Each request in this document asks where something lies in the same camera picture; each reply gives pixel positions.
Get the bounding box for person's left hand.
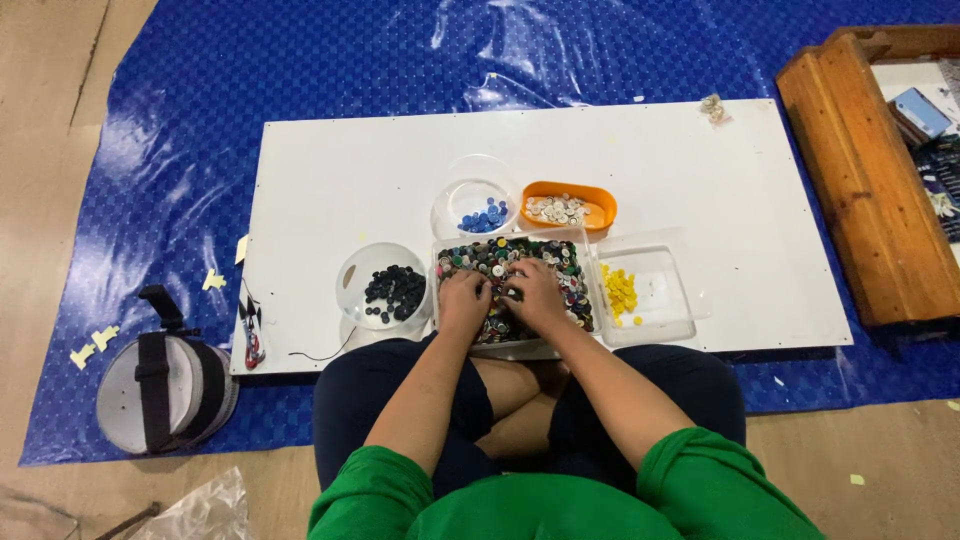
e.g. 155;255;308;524
438;269;495;339

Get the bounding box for person's right hand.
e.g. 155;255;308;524
499;258;573;336

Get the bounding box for clear tray of mixed buttons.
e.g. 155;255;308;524
429;228;603;361

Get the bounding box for pile of mixed buttons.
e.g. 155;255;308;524
435;237;595;346

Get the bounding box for pile of blue buttons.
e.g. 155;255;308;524
457;197;510;234

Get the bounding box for clear round bowl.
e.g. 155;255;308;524
430;154;524;241
334;241;434;333

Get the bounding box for pile of white buttons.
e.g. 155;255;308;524
523;193;592;228

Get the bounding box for pile of black buttons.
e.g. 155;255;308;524
363;264;428;325

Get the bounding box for orange oval bowl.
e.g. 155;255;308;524
519;180;618;233

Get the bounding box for pile of yellow buttons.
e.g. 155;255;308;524
600;262;645;328

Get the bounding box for clear square container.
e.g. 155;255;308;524
594;228;712;348

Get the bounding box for dark blue shorts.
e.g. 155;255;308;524
312;331;748;499

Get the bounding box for black thread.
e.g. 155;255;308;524
288;324;360;363

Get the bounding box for white board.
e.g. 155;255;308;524
228;98;855;376

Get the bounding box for green shirt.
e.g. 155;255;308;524
306;426;828;540

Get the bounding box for blue plastic tarp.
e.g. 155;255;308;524
18;0;960;468

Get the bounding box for roll of white webbing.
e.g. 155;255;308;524
95;284;240;456

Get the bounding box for wooden tray with items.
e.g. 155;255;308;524
775;24;960;329

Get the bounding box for crumpled clear plastic bag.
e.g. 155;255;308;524
126;466;252;540

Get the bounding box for dark metal rod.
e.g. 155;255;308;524
93;501;162;540

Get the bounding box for small scissors with red handles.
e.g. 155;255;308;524
237;279;267;372

